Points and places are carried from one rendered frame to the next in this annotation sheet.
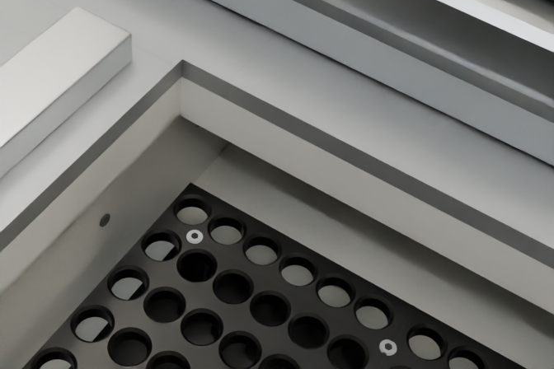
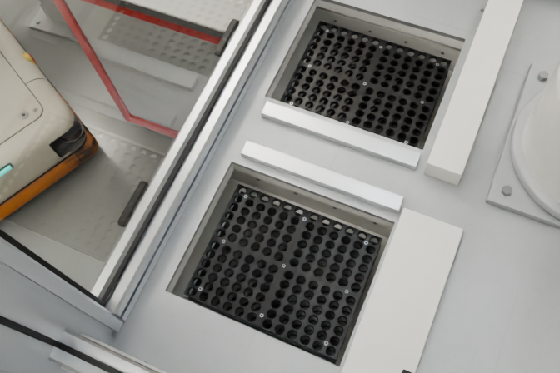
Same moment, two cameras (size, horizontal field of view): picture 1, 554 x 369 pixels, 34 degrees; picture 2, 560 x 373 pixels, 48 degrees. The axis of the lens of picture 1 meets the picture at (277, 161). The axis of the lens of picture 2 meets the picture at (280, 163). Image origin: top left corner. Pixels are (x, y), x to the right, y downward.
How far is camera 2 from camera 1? 81 cm
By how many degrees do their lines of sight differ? 43
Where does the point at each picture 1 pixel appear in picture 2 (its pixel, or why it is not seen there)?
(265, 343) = (313, 86)
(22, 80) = (286, 115)
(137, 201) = not seen: hidden behind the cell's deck
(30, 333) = not seen: hidden behind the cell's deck
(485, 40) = (269, 32)
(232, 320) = (310, 92)
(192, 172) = not seen: hidden behind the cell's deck
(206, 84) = (267, 92)
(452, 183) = (287, 45)
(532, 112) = (275, 28)
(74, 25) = (267, 111)
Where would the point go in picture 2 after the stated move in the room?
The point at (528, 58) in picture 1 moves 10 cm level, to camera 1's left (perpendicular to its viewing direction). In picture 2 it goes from (272, 24) to (272, 82)
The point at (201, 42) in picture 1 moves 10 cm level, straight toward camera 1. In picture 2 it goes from (258, 93) to (325, 82)
